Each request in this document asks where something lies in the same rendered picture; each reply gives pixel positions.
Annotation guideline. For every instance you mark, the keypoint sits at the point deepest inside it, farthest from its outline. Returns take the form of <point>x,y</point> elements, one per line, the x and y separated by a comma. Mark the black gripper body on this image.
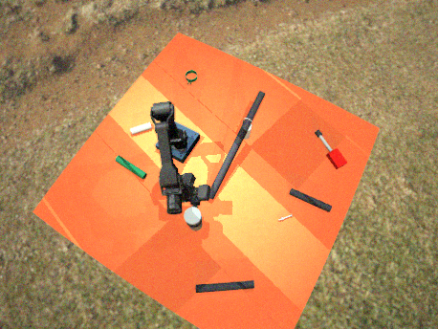
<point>201,192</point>

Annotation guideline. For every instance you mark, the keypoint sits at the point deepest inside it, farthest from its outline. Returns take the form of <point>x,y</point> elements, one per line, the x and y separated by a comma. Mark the green cylinder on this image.
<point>120,160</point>

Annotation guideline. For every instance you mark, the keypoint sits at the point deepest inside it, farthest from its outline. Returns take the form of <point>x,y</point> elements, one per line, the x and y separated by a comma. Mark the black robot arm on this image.
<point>168,134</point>

